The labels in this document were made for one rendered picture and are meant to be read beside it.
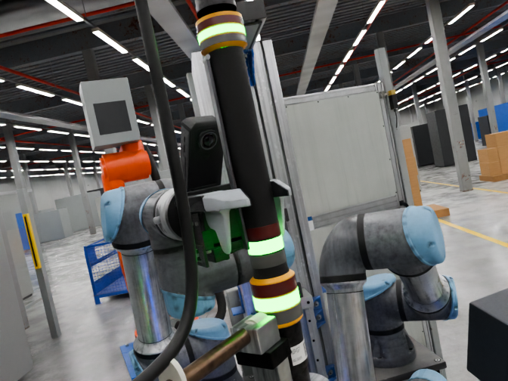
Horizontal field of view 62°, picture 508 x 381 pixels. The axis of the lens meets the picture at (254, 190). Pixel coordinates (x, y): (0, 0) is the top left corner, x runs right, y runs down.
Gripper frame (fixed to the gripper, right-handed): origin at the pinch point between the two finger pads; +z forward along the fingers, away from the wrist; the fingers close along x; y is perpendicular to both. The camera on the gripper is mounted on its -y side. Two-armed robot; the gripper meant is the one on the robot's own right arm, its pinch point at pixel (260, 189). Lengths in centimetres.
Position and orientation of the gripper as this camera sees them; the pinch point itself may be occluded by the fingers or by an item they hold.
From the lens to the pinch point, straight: 37.8
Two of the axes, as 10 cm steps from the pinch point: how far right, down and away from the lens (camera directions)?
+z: 4.6, -0.5, -8.8
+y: 2.1, 9.8, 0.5
